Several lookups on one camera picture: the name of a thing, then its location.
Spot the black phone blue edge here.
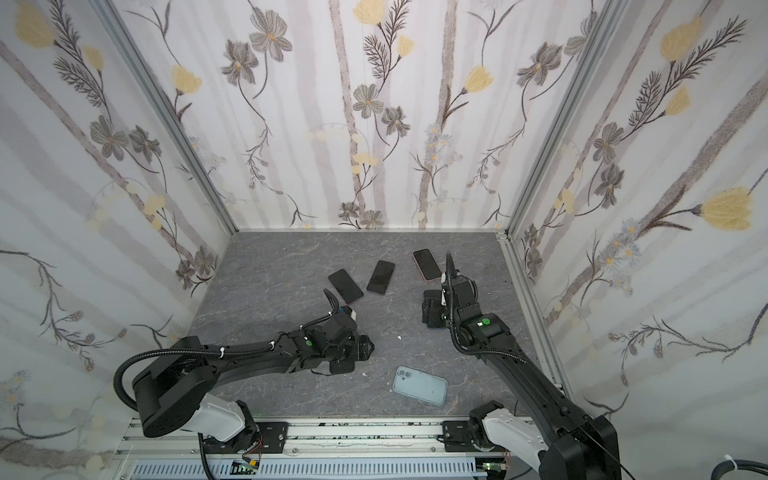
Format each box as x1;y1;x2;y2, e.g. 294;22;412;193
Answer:
412;248;444;283

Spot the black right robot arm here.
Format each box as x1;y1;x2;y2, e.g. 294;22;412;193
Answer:
428;253;630;479

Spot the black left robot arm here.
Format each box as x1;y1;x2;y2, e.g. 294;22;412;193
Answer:
113;293;375;442

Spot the black phone case lower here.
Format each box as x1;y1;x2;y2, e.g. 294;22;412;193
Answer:
329;358;355;375

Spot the black phone purple edge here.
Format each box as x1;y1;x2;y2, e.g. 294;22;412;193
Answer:
328;269;364;305

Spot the light blue phone case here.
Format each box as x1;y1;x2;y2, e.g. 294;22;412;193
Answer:
392;366;448;406

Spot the black phone upper middle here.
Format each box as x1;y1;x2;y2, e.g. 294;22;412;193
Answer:
366;260;395;295

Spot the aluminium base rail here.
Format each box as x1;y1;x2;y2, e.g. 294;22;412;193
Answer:
110;415;619;480

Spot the white slotted cable duct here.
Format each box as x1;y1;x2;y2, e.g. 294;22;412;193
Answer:
119;457;487;479

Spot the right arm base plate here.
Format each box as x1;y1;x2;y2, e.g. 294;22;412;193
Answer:
437;420;505;453

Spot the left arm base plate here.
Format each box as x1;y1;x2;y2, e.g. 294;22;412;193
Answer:
202;422;289;454

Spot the black cable bottom right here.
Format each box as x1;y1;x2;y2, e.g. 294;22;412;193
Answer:
710;455;768;480

